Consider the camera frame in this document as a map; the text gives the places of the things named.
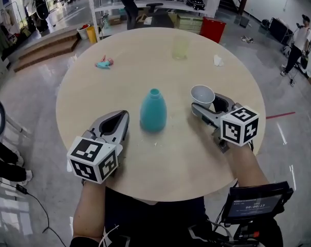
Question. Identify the clear plastic cup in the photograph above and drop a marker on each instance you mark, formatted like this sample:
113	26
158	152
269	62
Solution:
181	48

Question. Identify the white shelf unit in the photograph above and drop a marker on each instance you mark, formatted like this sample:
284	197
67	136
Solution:
175	5

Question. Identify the clothes rack with coats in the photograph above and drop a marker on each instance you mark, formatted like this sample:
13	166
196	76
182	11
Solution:
6	30

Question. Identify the teal plastic bottle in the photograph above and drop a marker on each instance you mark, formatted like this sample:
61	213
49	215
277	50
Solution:
153	112

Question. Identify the crumpled white tissue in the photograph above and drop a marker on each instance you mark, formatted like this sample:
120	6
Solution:
218	60

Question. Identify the person's right forearm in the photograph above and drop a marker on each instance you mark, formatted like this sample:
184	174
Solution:
247	168

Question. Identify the yellow bin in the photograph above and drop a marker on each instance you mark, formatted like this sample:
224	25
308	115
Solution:
92	35

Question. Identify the red bin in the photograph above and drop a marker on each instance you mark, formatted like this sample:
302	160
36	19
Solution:
213	30

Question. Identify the wooden steps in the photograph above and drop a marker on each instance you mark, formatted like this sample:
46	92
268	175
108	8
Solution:
47	50

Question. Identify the person's left forearm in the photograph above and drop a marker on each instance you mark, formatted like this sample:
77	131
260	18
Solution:
89	210

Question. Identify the stack of cardboard boxes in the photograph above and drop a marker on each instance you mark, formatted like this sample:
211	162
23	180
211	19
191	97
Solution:
190	24

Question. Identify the black screen device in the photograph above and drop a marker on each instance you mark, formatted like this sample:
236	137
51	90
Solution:
255	204

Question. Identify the pink teal spray head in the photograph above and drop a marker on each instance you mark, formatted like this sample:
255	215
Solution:
105	63

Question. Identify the black office chair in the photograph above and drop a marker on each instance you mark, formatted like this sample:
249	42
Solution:
134	9

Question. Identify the white bin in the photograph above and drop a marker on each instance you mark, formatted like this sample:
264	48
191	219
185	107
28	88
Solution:
82	32

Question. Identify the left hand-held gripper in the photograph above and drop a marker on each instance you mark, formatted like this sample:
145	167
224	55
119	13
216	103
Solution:
93	158

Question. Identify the white paper cup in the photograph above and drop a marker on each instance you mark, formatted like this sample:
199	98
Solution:
202	95

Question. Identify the person's black striped top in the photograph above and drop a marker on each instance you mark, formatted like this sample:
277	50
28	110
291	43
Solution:
196	237

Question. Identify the round beige table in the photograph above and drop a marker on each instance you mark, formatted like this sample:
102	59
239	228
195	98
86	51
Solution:
155	163

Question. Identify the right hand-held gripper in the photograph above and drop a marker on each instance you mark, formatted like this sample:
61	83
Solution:
238	126

